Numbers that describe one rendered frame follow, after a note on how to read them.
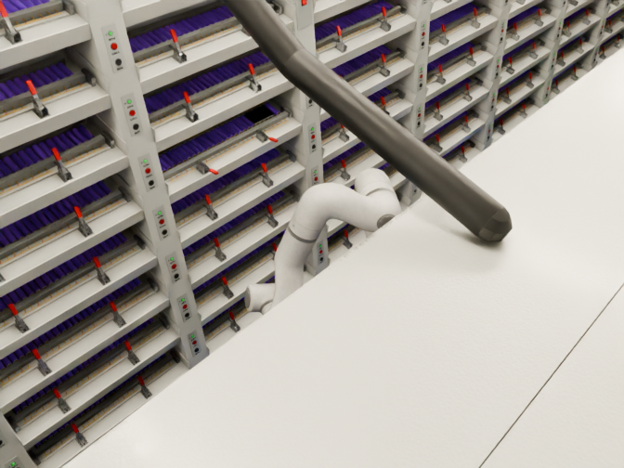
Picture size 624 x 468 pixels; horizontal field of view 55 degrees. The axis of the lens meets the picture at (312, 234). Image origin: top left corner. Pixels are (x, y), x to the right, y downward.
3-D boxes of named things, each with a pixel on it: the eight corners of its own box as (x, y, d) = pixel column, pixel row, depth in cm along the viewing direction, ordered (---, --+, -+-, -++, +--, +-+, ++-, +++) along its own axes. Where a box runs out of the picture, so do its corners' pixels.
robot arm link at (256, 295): (296, 299, 175) (289, 277, 182) (253, 300, 170) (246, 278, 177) (290, 318, 180) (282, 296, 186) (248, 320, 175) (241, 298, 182)
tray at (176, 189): (300, 133, 225) (304, 113, 218) (168, 205, 192) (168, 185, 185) (265, 104, 232) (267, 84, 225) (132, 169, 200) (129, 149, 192)
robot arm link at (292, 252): (330, 259, 159) (289, 335, 175) (313, 222, 170) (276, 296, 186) (300, 255, 155) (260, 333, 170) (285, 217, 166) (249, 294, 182)
